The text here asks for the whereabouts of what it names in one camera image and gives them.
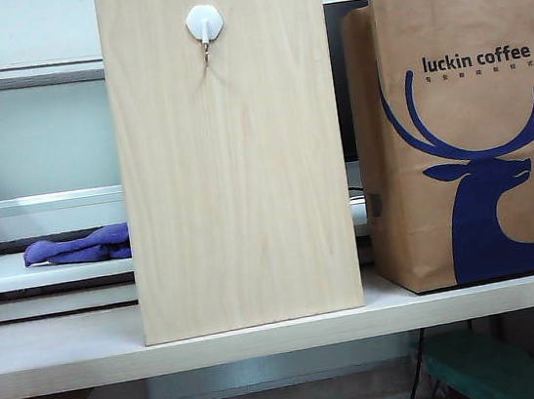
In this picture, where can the grey glass office partition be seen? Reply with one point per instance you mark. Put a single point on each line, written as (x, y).
(18, 143)

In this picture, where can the white adhesive wall hook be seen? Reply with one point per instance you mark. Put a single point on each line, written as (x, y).
(204, 21)

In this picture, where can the green plastic bin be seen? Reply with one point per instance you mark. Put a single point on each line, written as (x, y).
(481, 368)

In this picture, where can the purple cloth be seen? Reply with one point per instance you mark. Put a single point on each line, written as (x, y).
(76, 246)

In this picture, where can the black computer monitor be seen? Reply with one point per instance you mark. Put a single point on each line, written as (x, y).
(342, 91)

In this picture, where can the brown luckin coffee paper bag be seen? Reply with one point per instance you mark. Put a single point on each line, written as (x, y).
(460, 134)

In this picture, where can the light wooden upright board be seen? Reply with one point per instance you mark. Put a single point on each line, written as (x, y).
(236, 189)

